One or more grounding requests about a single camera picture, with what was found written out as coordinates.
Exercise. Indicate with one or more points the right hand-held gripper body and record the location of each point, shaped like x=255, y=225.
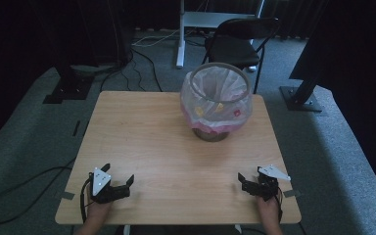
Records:
x=266, y=187

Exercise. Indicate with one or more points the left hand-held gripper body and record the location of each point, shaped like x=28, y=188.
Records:
x=102, y=182

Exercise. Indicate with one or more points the brown round trash bin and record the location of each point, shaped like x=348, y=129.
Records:
x=210, y=135

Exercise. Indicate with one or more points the translucent white plastic bag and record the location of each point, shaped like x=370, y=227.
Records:
x=217, y=116

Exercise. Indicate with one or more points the person's right hand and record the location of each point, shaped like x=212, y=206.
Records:
x=269, y=212

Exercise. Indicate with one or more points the person's left hand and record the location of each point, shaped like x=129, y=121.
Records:
x=98, y=212

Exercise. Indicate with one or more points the grey tape piece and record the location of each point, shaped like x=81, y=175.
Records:
x=292, y=193
x=67, y=195

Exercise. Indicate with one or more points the black tape strip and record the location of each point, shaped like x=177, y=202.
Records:
x=76, y=128

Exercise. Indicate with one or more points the white table leg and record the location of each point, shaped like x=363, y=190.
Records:
x=127, y=230
x=238, y=228

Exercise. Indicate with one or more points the black stand with square base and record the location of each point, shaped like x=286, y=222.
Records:
x=70, y=89

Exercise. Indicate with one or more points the grey round stand base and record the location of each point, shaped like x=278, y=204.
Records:
x=91, y=68

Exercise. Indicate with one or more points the black folding chair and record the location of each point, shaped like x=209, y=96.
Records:
x=233, y=49

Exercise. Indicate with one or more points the dark curtain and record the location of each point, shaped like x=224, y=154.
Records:
x=13, y=49
x=355, y=65

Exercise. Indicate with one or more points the black stand with slanted post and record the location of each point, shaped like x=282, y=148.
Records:
x=302, y=98

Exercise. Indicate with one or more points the white desk frame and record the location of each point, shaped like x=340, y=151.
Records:
x=181, y=39

